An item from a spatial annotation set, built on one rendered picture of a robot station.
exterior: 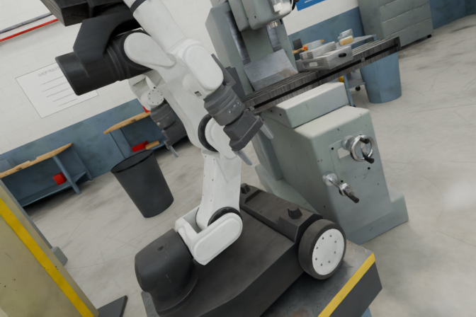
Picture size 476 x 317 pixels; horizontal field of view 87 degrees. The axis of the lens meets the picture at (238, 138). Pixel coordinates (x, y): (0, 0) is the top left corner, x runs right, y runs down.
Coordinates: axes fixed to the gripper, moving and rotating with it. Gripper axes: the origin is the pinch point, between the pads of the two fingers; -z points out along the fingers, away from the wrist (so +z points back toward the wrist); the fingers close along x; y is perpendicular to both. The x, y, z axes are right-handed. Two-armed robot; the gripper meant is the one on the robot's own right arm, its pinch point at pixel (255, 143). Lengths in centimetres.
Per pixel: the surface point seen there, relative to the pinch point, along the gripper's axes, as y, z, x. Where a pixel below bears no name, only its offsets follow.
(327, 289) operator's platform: -2, -56, -15
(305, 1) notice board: 331, -48, 474
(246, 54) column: 87, 4, 81
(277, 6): 37, 19, 75
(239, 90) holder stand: 60, -2, 42
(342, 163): 17, -51, 36
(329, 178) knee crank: 17, -49, 26
